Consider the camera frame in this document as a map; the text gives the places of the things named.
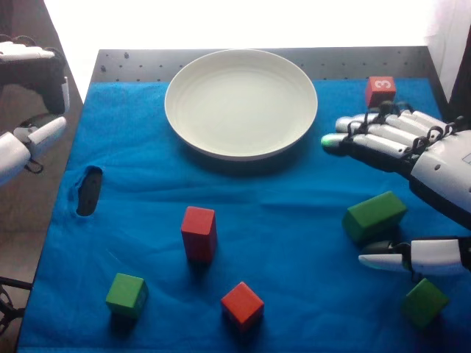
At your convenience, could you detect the white curtain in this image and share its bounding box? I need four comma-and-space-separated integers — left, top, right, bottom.
425, 0, 471, 104

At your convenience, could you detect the tall green block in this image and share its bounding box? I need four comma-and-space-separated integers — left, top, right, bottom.
341, 190, 408, 246

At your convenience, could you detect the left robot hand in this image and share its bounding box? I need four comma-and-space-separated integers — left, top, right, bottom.
0, 35, 71, 188

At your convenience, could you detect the white round plate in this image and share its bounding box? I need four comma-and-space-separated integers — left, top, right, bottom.
164, 48, 319, 162

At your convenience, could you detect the blue table cloth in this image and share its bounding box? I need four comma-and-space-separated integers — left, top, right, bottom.
16, 79, 471, 353

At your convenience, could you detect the black tripod stand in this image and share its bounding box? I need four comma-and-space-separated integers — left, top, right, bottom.
0, 275, 33, 335

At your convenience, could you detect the tall red block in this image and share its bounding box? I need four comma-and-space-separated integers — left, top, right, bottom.
180, 205, 217, 263

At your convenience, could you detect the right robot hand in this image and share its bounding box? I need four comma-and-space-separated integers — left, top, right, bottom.
320, 101, 471, 279

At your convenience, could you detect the green cube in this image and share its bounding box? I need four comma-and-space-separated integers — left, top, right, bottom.
400, 277, 450, 330
105, 272, 149, 319

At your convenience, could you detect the red cube front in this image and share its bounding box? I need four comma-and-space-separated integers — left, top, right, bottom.
220, 282, 265, 334

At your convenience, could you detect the red cube with number three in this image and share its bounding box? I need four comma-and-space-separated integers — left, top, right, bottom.
365, 76, 397, 108

